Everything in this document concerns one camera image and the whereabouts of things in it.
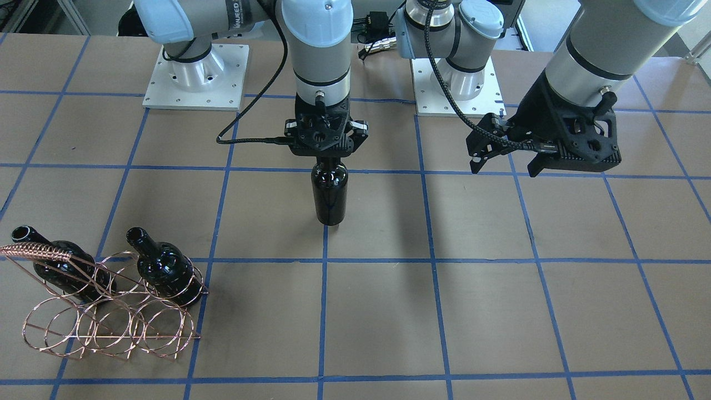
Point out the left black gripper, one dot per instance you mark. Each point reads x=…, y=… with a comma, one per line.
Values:
x=532, y=109

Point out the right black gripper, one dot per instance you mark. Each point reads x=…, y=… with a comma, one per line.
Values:
x=360, y=128

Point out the dark wine bottle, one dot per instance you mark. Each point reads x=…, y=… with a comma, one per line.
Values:
x=329, y=178

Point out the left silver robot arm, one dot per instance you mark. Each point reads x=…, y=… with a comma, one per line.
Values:
x=604, y=46

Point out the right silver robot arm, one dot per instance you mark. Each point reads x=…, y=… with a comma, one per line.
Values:
x=316, y=40

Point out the dark bottle in basket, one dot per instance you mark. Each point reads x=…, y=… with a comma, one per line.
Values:
x=165, y=268
x=71, y=277

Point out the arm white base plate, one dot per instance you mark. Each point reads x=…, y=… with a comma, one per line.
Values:
x=476, y=94
x=214, y=83

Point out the copper wire wine basket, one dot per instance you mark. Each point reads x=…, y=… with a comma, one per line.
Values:
x=127, y=317

